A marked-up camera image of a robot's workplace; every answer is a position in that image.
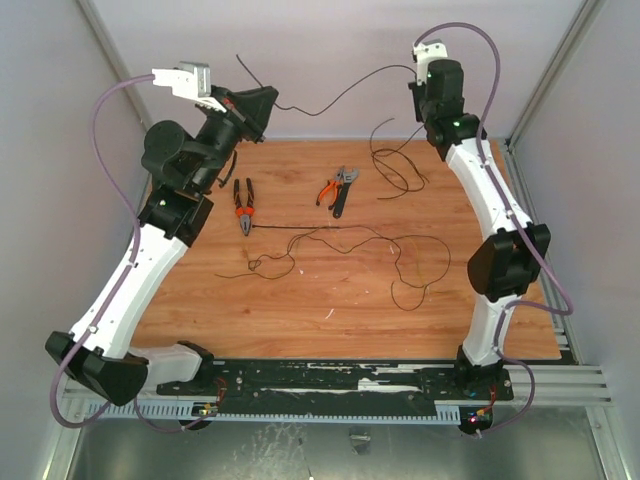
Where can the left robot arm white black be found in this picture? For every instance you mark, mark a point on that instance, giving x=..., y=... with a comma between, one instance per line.
x=97, y=352

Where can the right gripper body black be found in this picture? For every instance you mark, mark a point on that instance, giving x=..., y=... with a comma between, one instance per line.
x=416, y=100

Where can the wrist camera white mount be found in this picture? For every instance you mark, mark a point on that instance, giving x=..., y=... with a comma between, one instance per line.
x=426, y=52
x=190, y=81

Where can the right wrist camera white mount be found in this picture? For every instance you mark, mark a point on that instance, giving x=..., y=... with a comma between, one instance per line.
x=426, y=52

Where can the black zip tie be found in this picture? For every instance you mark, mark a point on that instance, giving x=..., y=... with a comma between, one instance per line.
x=306, y=228

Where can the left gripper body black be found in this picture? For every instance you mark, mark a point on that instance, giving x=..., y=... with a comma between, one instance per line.
x=218, y=136

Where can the adjustable wrench black handle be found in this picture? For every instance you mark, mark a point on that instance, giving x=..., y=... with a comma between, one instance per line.
x=347, y=178

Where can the grey slotted cable duct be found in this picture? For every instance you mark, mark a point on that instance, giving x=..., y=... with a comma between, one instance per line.
x=397, y=411

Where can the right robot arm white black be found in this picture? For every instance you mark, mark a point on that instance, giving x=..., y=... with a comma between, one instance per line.
x=503, y=267

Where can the small orange black pliers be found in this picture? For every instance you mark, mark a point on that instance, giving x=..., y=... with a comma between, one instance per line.
x=332, y=187

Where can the large orange black pliers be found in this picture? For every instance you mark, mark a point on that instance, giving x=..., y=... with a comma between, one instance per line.
x=244, y=210

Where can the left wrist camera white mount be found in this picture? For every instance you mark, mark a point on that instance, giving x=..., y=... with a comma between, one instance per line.
x=190, y=81

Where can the aluminium frame rails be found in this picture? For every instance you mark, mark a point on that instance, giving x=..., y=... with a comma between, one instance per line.
x=561, y=376

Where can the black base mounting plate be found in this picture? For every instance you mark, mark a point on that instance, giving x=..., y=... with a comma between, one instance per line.
x=372, y=383

